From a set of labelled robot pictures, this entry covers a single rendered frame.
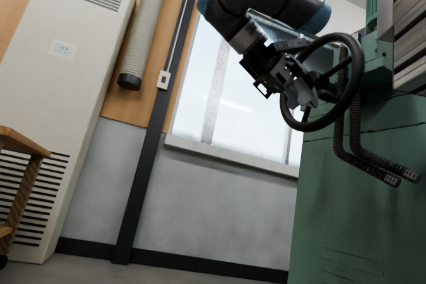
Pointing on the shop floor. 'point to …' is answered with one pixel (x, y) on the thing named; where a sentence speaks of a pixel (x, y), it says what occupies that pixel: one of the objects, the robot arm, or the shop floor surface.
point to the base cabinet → (360, 214)
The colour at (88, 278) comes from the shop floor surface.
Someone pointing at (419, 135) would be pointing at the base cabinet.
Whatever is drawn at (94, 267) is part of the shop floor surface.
